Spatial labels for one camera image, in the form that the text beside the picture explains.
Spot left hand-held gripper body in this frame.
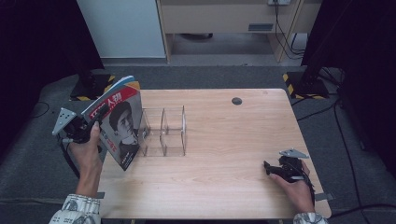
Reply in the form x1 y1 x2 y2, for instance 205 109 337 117
51 106 94 145

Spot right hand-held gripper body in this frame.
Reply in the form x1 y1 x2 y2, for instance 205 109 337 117
278 147 310 183

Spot magazine with portrait cover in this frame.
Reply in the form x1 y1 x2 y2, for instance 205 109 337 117
80 75 145 172

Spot clear acrylic divided organizer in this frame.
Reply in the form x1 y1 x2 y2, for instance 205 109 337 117
136 105 188 158

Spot person's right hand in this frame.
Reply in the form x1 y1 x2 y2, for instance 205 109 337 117
268 161 316 215

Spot person's left hand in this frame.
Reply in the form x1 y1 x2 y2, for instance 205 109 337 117
68 121 104 185

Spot black striped stand base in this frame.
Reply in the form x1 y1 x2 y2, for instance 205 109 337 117
69 73 117 102
282 71 331 101

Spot person's right patterned sleeve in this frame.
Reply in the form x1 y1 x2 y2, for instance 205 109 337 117
292 212 330 224

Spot person's patterned sleeve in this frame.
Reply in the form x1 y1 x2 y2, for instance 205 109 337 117
292 212 330 224
49 193 103 224

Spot person's left patterned sleeve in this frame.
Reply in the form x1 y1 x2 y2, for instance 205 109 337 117
49 193 103 224

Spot white cabinet panel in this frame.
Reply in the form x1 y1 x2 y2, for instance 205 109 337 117
76 0 167 60

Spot black curtain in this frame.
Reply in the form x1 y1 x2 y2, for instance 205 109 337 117
301 0 396 176
0 0 106 157

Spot right hand-held gripper black cable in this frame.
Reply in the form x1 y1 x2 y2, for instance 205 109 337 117
298 167 317 207

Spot thin black floor cable loop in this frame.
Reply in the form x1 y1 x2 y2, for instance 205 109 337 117
28 101 51 119

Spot long black floor cable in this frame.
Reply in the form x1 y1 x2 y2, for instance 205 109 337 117
332 98 366 217

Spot black hanging power cables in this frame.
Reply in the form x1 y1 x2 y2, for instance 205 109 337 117
273 2 308 61

